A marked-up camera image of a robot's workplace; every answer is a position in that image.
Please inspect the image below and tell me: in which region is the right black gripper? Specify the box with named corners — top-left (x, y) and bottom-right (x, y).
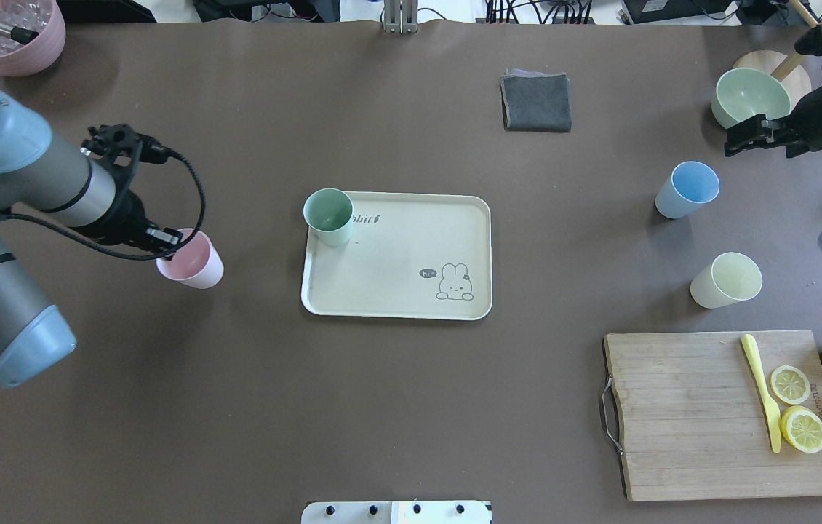
top-left (723, 87), bottom-right (822, 158)

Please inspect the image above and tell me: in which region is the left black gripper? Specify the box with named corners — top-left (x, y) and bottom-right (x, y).
top-left (75, 190), bottom-right (183, 258)

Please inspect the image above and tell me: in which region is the pink plastic cup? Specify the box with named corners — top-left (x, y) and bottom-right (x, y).
top-left (155, 231), bottom-right (225, 289)

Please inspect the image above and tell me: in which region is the blue plastic cup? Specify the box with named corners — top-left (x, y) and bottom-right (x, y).
top-left (655, 162), bottom-right (720, 219)

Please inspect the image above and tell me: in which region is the yellow plastic cup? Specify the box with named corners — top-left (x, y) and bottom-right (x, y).
top-left (690, 252), bottom-right (763, 309)

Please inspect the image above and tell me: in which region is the green plastic cup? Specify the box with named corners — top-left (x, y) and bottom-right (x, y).
top-left (303, 188), bottom-right (354, 247)

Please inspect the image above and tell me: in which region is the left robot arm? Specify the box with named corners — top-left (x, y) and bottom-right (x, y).
top-left (0, 92), bottom-right (191, 389)

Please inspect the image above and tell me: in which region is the cream rabbit tray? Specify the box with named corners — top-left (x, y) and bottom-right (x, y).
top-left (301, 191), bottom-right (493, 321)

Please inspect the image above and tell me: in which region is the green bowl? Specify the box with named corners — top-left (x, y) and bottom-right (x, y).
top-left (711, 68), bottom-right (792, 129)

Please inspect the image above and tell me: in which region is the wooden cup stand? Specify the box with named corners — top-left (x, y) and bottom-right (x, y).
top-left (733, 1), bottom-right (822, 108)

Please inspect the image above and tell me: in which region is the grey folded cloth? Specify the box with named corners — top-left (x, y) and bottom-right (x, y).
top-left (500, 68), bottom-right (573, 133)

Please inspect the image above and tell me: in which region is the pink bowl with ice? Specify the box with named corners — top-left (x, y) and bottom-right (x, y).
top-left (0, 1), bottom-right (66, 77)

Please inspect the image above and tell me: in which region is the upper lemon slice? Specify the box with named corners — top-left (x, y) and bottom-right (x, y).
top-left (770, 365), bottom-right (811, 405)

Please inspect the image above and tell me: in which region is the lemon slice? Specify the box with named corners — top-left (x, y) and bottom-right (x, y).
top-left (770, 365), bottom-right (811, 405)
top-left (780, 405), bottom-right (822, 453)

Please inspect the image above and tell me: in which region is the yellow plastic knife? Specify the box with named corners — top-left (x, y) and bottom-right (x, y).
top-left (741, 333), bottom-right (783, 454)

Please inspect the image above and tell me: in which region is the lower lemon slice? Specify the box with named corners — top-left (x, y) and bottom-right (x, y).
top-left (780, 405), bottom-right (822, 453)

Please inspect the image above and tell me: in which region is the wooden cutting board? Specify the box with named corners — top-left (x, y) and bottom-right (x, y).
top-left (603, 330), bottom-right (822, 503)

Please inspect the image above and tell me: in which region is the metal camera post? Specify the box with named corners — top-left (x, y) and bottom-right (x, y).
top-left (382, 0), bottom-right (418, 34)

